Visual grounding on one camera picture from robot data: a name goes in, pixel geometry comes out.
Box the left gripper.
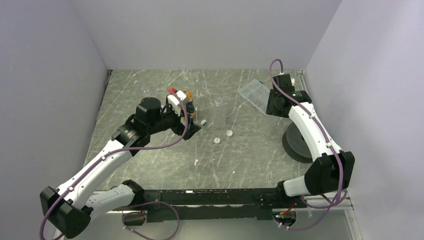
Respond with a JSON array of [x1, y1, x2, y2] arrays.
[[147, 102, 201, 140]]

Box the short clear plastic bottle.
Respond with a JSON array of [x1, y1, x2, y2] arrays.
[[212, 96, 227, 129]]

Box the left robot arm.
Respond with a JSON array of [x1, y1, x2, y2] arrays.
[[38, 91, 201, 239]]

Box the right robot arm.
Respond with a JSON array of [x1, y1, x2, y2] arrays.
[[265, 74, 355, 208]]

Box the white blue-rimmed bottle cap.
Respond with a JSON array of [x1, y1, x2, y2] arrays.
[[200, 119, 208, 126]]

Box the orange juice bottle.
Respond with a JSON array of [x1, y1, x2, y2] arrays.
[[183, 89, 197, 119]]

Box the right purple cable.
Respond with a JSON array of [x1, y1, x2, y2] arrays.
[[268, 58, 349, 232]]

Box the purple cable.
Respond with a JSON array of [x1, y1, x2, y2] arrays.
[[39, 92, 190, 240], [268, 58, 349, 232]]

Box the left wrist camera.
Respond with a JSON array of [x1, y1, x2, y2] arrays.
[[167, 87, 189, 117]]

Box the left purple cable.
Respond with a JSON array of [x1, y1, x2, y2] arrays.
[[39, 92, 190, 240]]

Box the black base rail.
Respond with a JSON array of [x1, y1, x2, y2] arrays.
[[119, 187, 307, 223]]

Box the aluminium frame rail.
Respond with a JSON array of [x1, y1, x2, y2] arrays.
[[52, 70, 362, 240]]

